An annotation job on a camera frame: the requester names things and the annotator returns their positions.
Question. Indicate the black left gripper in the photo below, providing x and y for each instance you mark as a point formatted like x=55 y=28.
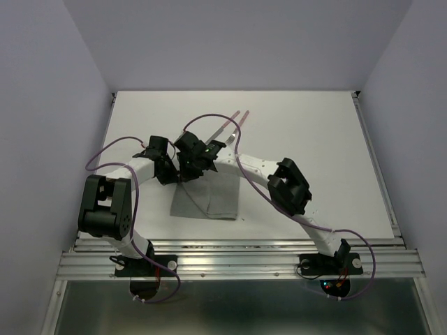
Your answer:
x=172 y=176

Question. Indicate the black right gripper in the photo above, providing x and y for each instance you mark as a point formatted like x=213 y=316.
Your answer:
x=185 y=175

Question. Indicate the grey cloth napkin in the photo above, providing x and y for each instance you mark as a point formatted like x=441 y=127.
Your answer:
x=213 y=196

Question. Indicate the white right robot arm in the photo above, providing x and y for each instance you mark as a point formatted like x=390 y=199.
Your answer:
x=280 y=183

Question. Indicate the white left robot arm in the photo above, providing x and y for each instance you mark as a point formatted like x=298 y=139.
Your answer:
x=109 y=202

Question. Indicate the pink handled knife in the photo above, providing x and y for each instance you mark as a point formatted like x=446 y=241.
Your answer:
x=221 y=129

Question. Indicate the pink handled fork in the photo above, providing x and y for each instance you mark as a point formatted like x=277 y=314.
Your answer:
x=233 y=135

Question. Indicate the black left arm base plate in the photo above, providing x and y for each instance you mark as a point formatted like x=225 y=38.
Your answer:
x=132 y=268

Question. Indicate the aluminium mounting rail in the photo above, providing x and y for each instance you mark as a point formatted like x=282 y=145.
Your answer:
x=207 y=260

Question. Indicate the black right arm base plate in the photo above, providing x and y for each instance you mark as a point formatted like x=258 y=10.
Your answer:
x=316 y=264

